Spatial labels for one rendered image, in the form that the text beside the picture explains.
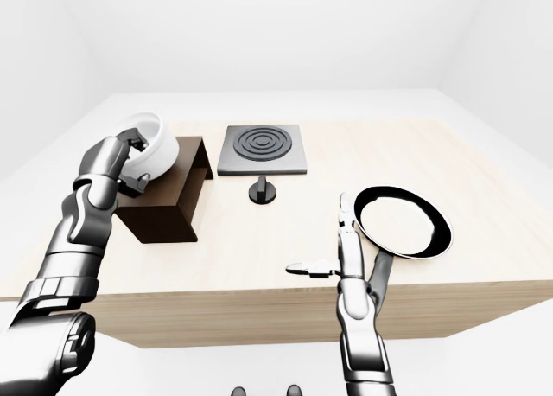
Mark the flat dark stove plate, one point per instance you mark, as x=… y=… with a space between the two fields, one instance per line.
x=262 y=149

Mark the silver robot right hand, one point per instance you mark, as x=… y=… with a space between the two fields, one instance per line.
x=351 y=253

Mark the dark brown wooden cabinet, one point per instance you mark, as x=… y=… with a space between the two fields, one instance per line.
x=173 y=206

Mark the round black stove knob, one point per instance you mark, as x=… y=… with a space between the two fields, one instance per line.
x=262 y=190

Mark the black frying pan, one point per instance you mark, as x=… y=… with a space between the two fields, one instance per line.
x=404 y=223

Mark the white bowl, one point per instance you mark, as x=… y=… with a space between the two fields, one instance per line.
x=157 y=147

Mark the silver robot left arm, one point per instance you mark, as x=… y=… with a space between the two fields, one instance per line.
x=73 y=257

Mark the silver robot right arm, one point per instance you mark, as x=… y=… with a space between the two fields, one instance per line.
x=360 y=335

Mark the silver robot left hand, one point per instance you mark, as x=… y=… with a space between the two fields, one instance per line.
x=106 y=158

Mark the small dark rounded shape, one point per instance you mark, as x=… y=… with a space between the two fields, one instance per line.
x=238 y=391
x=294 y=390

